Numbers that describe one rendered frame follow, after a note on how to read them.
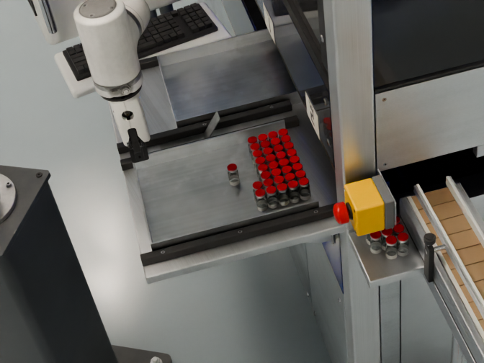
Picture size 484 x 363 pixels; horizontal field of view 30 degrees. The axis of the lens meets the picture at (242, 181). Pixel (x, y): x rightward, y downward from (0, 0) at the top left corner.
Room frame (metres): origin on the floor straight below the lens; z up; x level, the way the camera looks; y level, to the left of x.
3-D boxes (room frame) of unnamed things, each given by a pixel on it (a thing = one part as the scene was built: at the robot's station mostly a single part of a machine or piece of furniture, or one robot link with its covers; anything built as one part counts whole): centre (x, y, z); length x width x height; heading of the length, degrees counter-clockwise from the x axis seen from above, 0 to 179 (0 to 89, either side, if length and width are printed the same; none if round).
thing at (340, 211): (1.11, -0.17, 0.99); 0.04 x 0.04 x 0.04; 7
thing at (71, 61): (2.02, 0.20, 0.82); 0.40 x 0.14 x 0.02; 107
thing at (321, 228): (1.51, 0.02, 0.87); 0.70 x 0.48 x 0.02; 7
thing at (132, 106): (1.25, 0.18, 1.21); 0.10 x 0.08 x 0.11; 7
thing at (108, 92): (1.25, 0.18, 1.27); 0.09 x 0.08 x 0.03; 7
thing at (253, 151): (1.35, -0.05, 0.90); 0.18 x 0.02 x 0.05; 6
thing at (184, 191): (1.34, 0.04, 0.90); 0.34 x 0.26 x 0.04; 96
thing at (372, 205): (1.12, -0.22, 1.00); 0.08 x 0.07 x 0.07; 97
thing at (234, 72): (1.69, -0.03, 0.90); 0.34 x 0.26 x 0.04; 97
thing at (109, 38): (1.25, 0.18, 1.35); 0.09 x 0.08 x 0.13; 155
